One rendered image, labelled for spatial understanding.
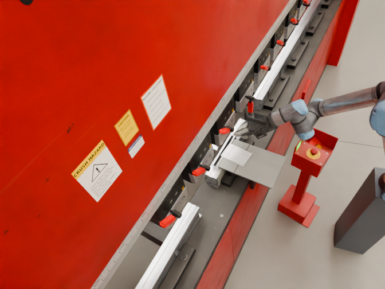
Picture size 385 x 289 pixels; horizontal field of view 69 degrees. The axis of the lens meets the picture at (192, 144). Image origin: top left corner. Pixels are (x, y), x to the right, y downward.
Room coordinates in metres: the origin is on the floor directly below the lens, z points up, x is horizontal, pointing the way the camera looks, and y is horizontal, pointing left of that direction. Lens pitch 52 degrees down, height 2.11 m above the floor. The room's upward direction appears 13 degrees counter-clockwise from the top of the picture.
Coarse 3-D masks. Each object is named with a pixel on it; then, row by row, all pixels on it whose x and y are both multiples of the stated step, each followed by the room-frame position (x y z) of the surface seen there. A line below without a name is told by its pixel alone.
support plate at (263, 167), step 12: (240, 144) 0.80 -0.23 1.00; (252, 156) 0.72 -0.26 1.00; (264, 156) 0.71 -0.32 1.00; (276, 156) 0.69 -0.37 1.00; (228, 168) 0.69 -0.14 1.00; (240, 168) 0.67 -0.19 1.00; (252, 168) 0.66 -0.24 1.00; (264, 168) 0.64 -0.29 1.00; (276, 168) 0.63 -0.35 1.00; (252, 180) 0.60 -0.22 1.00; (264, 180) 0.58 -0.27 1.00
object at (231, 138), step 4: (232, 136) 0.87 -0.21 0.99; (228, 140) 0.84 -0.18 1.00; (232, 140) 0.84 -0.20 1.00; (224, 144) 0.82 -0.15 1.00; (228, 144) 0.83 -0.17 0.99; (224, 148) 0.81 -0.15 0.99; (220, 152) 0.79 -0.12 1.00; (220, 156) 0.77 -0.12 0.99; (216, 160) 0.75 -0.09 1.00; (212, 164) 0.73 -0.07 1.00; (216, 164) 0.73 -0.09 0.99; (216, 168) 0.72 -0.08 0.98
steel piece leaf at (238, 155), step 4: (236, 148) 0.79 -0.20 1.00; (240, 148) 0.78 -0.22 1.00; (232, 152) 0.77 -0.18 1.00; (236, 152) 0.76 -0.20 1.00; (240, 152) 0.76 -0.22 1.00; (244, 152) 0.75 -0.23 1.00; (248, 152) 0.75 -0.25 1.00; (228, 156) 0.75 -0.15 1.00; (232, 156) 0.75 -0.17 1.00; (236, 156) 0.74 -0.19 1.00; (240, 156) 0.73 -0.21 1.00; (244, 156) 0.73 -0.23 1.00; (248, 156) 0.72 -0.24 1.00; (232, 160) 0.72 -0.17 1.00; (236, 160) 0.72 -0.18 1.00; (240, 160) 0.71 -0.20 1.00; (244, 160) 0.71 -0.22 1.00; (248, 160) 0.70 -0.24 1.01; (240, 164) 0.69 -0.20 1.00; (244, 164) 0.67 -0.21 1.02
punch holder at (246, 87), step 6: (252, 72) 0.94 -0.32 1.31; (246, 78) 0.89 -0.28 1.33; (252, 78) 0.94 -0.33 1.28; (240, 84) 0.85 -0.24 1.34; (246, 84) 0.89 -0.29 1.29; (252, 84) 0.93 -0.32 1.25; (240, 90) 0.84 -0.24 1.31; (246, 90) 0.89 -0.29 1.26; (252, 90) 0.94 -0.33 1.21; (234, 96) 0.85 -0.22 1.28; (240, 96) 0.84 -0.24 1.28; (234, 102) 0.86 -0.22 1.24; (240, 102) 0.84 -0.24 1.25; (246, 102) 0.89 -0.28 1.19; (234, 108) 0.86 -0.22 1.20; (240, 108) 0.84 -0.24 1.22
